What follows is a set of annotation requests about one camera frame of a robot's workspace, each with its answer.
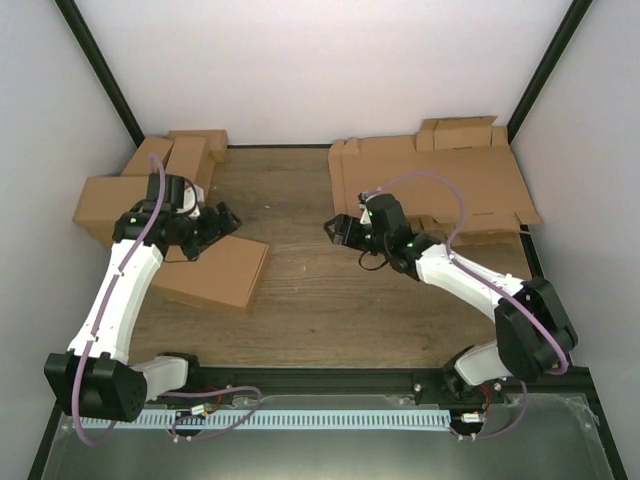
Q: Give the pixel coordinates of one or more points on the stack of flat cardboard blanks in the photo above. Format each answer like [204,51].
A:
[453,170]

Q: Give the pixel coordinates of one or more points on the black left frame post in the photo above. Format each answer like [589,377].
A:
[74,19]

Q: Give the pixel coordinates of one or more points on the small folded cardboard box rear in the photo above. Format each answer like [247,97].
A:
[216,140]

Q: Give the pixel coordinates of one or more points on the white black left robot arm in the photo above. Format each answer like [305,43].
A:
[94,378]

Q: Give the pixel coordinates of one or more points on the black right frame post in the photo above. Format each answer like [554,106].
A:
[561,39]

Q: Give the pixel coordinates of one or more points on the large folded cardboard box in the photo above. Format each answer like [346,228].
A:
[102,202]

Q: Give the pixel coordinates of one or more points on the black frame post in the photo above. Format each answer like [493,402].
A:
[74,19]
[561,39]

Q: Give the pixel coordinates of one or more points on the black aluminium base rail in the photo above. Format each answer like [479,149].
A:
[426,385]

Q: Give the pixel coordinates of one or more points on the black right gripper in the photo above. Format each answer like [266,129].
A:
[344,222]

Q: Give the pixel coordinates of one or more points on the brown cardboard box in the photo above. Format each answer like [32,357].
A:
[225,277]

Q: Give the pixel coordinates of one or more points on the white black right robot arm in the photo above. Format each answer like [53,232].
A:
[534,334]

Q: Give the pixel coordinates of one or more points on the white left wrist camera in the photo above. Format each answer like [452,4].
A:
[193,197]

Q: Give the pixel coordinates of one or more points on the light blue slotted cable duct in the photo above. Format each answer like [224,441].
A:
[413,420]

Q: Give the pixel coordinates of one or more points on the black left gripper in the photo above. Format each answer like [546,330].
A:
[214,230]

